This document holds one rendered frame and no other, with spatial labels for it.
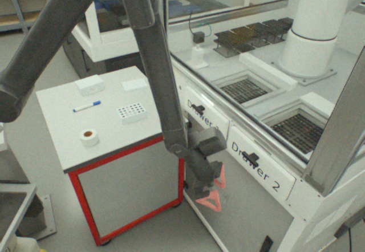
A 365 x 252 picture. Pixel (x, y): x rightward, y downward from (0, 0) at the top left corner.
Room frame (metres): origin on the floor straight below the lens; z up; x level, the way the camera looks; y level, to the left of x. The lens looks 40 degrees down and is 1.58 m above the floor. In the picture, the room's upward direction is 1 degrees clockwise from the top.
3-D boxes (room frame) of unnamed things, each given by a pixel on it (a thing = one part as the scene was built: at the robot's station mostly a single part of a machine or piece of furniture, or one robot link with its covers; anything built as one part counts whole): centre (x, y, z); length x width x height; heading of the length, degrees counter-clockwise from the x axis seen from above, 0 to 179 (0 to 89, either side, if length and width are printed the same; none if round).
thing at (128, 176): (1.09, 0.37, 0.38); 0.62 x 0.58 x 0.76; 32
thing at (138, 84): (1.27, 0.26, 0.77); 0.13 x 0.09 x 0.02; 114
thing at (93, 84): (1.23, 0.49, 0.79); 0.13 x 0.09 x 0.05; 127
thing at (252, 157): (0.62, -0.25, 0.91); 0.07 x 0.04 x 0.01; 32
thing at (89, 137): (0.83, 0.39, 0.78); 0.07 x 0.07 x 0.04
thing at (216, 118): (0.90, -0.10, 0.87); 0.29 x 0.02 x 0.11; 32
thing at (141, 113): (1.00, 0.23, 0.78); 0.12 x 0.08 x 0.04; 119
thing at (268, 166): (0.63, -0.27, 0.87); 0.29 x 0.02 x 0.11; 32
